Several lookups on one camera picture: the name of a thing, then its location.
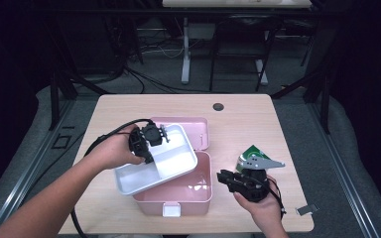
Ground black chair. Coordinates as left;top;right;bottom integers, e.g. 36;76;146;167
208;14;284;93

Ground black floor cables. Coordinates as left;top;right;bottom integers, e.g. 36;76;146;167
123;65;212;95

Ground white divided tray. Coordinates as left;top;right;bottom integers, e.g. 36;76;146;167
113;123;198;196

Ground person's right hand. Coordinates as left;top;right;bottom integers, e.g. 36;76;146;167
233;176;284;229

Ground green snack packet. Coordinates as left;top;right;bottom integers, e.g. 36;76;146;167
236;144;272;173

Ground black frame post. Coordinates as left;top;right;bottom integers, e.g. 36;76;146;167
48;70;63;132

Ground grey metal table bracket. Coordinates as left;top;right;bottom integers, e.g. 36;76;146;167
295;203;320;216

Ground pink storage box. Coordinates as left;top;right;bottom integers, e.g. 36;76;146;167
132;116;213;218

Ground left hand-held gripper cable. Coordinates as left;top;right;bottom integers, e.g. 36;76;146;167
70;118;155;238

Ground right hand-held gripper cable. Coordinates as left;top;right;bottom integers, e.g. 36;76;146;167
265;178;288;219

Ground person's left hand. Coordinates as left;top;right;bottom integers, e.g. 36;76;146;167
90;124;146;172

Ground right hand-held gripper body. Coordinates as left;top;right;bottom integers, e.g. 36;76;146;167
231;155;286;203

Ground white desk leg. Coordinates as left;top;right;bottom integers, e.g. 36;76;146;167
255;59;269;86
181;17;191;85

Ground hand-held gripper cable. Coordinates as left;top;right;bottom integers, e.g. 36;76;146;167
265;178;288;219
70;118;155;238

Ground white background desk top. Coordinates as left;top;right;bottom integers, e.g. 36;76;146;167
162;0;313;9

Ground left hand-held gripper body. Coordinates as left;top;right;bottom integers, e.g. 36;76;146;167
128;122;172;157

